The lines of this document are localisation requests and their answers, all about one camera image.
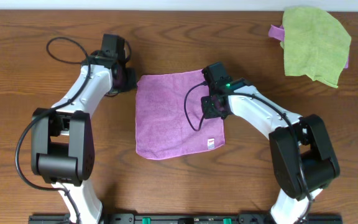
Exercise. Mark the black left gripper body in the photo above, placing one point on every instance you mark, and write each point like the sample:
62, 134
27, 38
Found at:
128, 81

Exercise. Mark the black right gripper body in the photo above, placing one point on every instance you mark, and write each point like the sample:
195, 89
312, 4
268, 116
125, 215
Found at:
210, 109

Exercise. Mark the purple microfiber cloth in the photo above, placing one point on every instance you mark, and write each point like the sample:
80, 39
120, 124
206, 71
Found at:
167, 115

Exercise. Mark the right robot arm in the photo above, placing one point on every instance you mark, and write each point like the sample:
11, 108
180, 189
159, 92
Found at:
303, 157

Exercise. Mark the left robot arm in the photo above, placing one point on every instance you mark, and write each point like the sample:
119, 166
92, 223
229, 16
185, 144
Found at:
62, 147

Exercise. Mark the green microfiber cloth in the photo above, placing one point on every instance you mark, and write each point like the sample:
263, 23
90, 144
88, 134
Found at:
315, 44

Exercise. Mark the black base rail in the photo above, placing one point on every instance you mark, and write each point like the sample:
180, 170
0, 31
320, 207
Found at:
128, 218

